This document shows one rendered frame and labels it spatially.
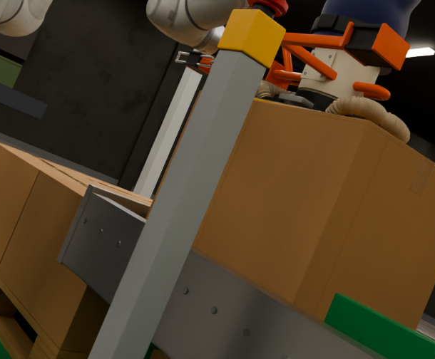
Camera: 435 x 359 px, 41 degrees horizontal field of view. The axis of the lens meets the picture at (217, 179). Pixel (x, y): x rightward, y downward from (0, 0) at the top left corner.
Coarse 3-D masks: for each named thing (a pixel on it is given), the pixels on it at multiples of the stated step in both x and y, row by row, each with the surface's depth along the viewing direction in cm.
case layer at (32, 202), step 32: (0, 160) 239; (32, 160) 234; (0, 192) 228; (32, 192) 207; (64, 192) 189; (128, 192) 288; (0, 224) 218; (32, 224) 198; (64, 224) 182; (0, 256) 209; (32, 256) 191; (32, 288) 184; (64, 288) 170; (64, 320) 164; (96, 320) 166; (160, 352) 183
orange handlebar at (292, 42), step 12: (288, 36) 122; (300, 36) 119; (312, 36) 116; (324, 36) 114; (336, 36) 112; (288, 48) 127; (300, 48) 128; (336, 48) 113; (204, 60) 186; (312, 60) 131; (276, 72) 158; (288, 72) 155; (324, 72) 134; (336, 72) 137; (360, 84) 135; (372, 84) 133; (372, 96) 137; (384, 96) 133
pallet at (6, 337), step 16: (0, 288) 202; (0, 304) 204; (16, 304) 188; (0, 320) 200; (32, 320) 177; (0, 336) 189; (16, 336) 192; (48, 336) 168; (16, 352) 179; (32, 352) 171; (48, 352) 164; (64, 352) 162
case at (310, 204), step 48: (240, 144) 133; (288, 144) 121; (336, 144) 111; (384, 144) 110; (240, 192) 128; (288, 192) 116; (336, 192) 107; (384, 192) 113; (432, 192) 122; (240, 240) 122; (288, 240) 112; (336, 240) 109; (384, 240) 116; (432, 240) 125; (288, 288) 108; (336, 288) 112; (384, 288) 120; (432, 288) 129
